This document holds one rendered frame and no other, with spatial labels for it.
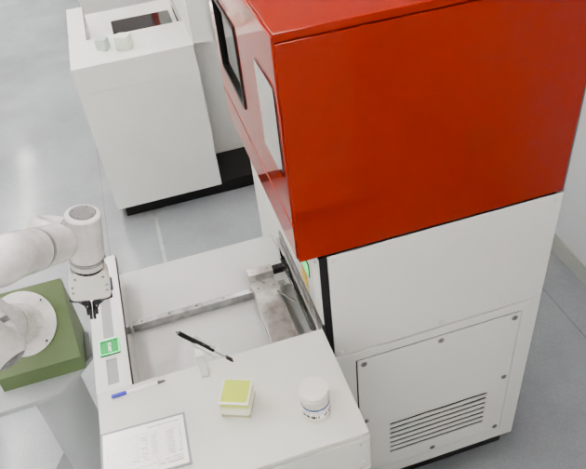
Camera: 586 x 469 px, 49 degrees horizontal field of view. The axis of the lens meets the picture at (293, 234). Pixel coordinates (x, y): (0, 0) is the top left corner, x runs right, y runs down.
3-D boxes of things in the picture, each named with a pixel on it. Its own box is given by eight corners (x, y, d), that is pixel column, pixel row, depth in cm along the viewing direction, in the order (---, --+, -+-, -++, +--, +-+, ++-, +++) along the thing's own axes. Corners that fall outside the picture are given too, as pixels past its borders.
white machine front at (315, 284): (263, 201, 249) (248, 109, 223) (334, 358, 188) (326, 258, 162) (255, 203, 248) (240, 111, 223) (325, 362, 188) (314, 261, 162)
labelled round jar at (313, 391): (325, 395, 161) (323, 371, 155) (334, 419, 156) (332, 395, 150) (298, 404, 160) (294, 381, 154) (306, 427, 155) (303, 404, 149)
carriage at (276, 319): (271, 274, 213) (270, 268, 211) (305, 356, 186) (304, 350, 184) (247, 281, 212) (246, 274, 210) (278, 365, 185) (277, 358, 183)
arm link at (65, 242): (-25, 261, 131) (43, 244, 161) (51, 275, 130) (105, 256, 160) (-20, 218, 130) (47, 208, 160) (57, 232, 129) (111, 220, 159)
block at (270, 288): (277, 286, 205) (276, 279, 203) (280, 293, 202) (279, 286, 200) (253, 292, 203) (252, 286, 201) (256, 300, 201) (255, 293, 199)
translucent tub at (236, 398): (257, 395, 164) (253, 378, 159) (251, 421, 158) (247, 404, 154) (227, 394, 165) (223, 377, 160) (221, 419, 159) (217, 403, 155)
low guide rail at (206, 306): (285, 285, 213) (284, 278, 211) (286, 289, 212) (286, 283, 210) (134, 328, 205) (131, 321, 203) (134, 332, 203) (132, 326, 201)
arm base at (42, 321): (-7, 362, 186) (-29, 368, 168) (-16, 297, 188) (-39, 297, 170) (61, 350, 190) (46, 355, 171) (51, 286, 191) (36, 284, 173)
